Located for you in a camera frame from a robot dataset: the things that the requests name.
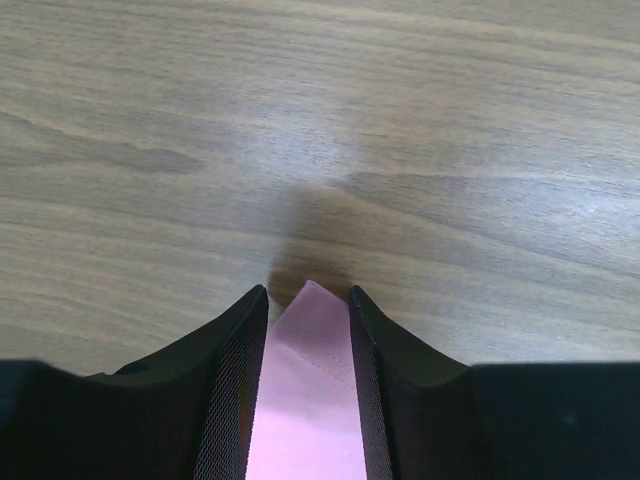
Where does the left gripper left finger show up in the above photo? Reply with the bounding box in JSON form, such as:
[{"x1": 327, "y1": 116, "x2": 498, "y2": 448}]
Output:
[{"x1": 1, "y1": 286, "x2": 269, "y2": 479}]

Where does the pink t shirt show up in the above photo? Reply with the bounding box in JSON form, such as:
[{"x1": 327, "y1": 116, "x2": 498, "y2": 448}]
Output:
[{"x1": 246, "y1": 281, "x2": 366, "y2": 480}]

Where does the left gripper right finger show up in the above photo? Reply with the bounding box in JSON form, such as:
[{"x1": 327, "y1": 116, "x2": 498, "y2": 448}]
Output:
[{"x1": 349, "y1": 287, "x2": 639, "y2": 479}]

